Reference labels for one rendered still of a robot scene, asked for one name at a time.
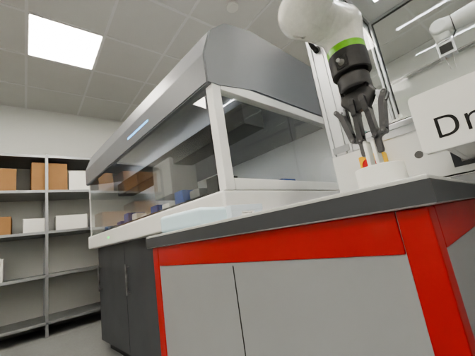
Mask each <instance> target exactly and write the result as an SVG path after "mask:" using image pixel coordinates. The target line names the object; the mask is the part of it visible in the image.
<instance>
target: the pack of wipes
mask: <svg viewBox="0 0 475 356"><path fill-rule="evenodd" d="M225 219H228V218H227V213H226V209H225V208H224V207H199V208H194V209H191V210H186V211H183V212H180V213H175V214H172V215H167V216H164V217H162V218H161V219H160V223H161V230H162V233H166V232H172V231H175V230H181V229H184V228H188V227H194V226H197V225H203V224H206V223H212V222H215V221H219V220H225Z"/></svg>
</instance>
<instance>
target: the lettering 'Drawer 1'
mask: <svg viewBox="0 0 475 356"><path fill-rule="evenodd" d="M472 113H475V110H473V111H471V112H470V113H469V115H468V114H467V113H465V114H464V116H465V119H466V121H467V124H468V127H469V129H472V128H473V127H472V125H471V122H470V119H469V117H470V115H471V114H472ZM444 117H450V118H452V119H453V120H454V122H455V129H454V130H453V131H452V132H450V133H447V134H444V135H442V132H441V130H440V126H439V123H438V119H442V118H444ZM433 120H434V122H435V126H436V129H437V131H438V135H439V137H440V138H442V137H446V136H449V135H452V134H453V133H455V132H456V131H457V130H458V129H459V121H458V119H457V118H456V116H454V115H451V114H446V115H443V116H440V117H437V118H434V119H433Z"/></svg>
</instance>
